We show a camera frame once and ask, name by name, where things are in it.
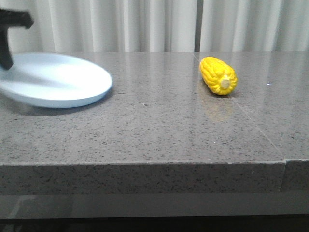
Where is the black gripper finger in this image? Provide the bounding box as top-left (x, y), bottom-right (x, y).
top-left (0, 27), bottom-right (13, 70)

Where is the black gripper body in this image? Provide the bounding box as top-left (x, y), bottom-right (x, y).
top-left (0, 9), bottom-right (33, 29)

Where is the light blue round plate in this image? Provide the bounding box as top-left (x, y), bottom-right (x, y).
top-left (0, 53), bottom-right (113, 108)

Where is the yellow corn cob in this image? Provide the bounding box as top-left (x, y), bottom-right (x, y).
top-left (199, 57), bottom-right (238, 96)

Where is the grey pleated curtain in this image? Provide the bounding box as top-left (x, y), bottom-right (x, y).
top-left (0, 0), bottom-right (309, 52)

